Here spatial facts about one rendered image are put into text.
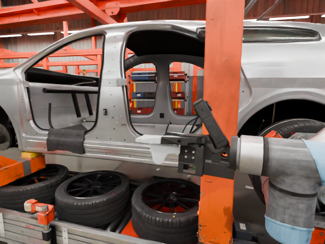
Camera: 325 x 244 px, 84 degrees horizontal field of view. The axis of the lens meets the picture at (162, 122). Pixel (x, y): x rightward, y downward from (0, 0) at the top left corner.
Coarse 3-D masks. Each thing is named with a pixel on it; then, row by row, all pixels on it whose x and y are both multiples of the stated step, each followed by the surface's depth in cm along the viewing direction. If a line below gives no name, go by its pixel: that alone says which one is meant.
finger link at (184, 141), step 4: (164, 140) 37; (168, 140) 36; (172, 140) 36; (176, 140) 36; (180, 140) 36; (184, 140) 36; (188, 140) 36; (192, 140) 37; (172, 144) 37; (176, 144) 37; (180, 144) 36; (184, 144) 36; (188, 144) 36
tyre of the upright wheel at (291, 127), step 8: (288, 120) 124; (296, 120) 119; (304, 120) 116; (312, 120) 116; (272, 128) 123; (280, 128) 114; (288, 128) 110; (296, 128) 109; (304, 128) 108; (312, 128) 106; (320, 128) 105; (264, 136) 123; (288, 136) 110; (256, 176) 118; (256, 184) 119; (256, 192) 120; (264, 200) 119
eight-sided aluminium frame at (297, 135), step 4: (292, 136) 107; (296, 136) 103; (300, 136) 101; (304, 136) 101; (308, 136) 100; (316, 216) 109; (320, 216) 109; (324, 216) 109; (316, 220) 105; (320, 220) 105; (324, 220) 105; (316, 224) 105; (320, 224) 105; (324, 224) 104; (324, 228) 105
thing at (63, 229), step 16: (0, 208) 154; (0, 224) 150; (16, 224) 146; (32, 224) 143; (64, 224) 135; (64, 240) 134; (80, 240) 130; (96, 240) 127; (112, 240) 123; (128, 240) 120; (144, 240) 120
